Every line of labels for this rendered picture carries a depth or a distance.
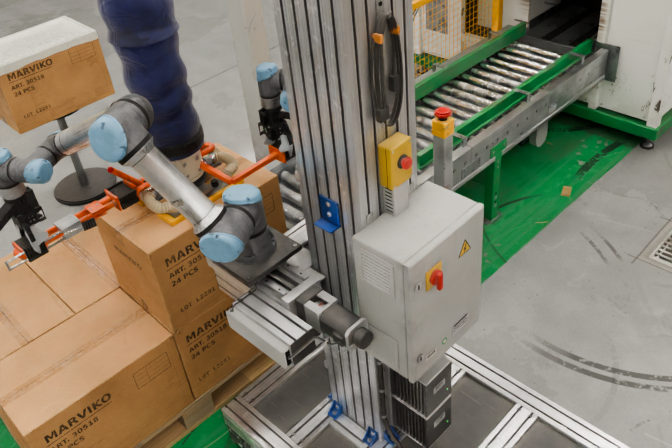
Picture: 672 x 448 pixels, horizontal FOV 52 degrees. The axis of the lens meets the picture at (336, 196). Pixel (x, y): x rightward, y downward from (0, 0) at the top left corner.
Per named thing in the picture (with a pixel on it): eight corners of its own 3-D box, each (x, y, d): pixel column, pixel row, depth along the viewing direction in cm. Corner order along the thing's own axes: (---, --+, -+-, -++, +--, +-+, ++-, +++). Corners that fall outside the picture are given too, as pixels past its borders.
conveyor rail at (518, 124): (597, 76, 422) (601, 47, 411) (605, 79, 419) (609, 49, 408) (325, 277, 300) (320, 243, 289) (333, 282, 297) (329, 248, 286)
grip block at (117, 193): (127, 191, 253) (123, 177, 250) (142, 200, 248) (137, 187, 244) (107, 202, 249) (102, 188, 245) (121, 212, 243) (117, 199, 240)
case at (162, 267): (233, 215, 318) (216, 141, 295) (291, 251, 294) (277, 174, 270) (119, 286, 287) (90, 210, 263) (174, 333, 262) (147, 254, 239)
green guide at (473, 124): (587, 50, 419) (589, 36, 413) (603, 54, 412) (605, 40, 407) (415, 168, 334) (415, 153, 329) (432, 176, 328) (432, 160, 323)
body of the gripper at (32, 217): (47, 220, 224) (34, 190, 217) (23, 234, 219) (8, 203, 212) (37, 212, 229) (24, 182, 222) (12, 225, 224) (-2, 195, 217)
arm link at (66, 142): (151, 74, 197) (45, 128, 222) (132, 92, 189) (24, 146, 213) (175, 107, 202) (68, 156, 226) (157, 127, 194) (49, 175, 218)
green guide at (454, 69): (511, 31, 451) (512, 17, 446) (525, 34, 445) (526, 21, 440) (338, 134, 367) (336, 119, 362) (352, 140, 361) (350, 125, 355)
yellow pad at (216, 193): (228, 174, 274) (226, 163, 271) (244, 183, 268) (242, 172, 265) (157, 217, 256) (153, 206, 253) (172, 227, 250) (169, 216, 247)
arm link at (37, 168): (55, 148, 210) (25, 145, 213) (33, 168, 201) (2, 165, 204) (64, 169, 215) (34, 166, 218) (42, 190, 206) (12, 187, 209)
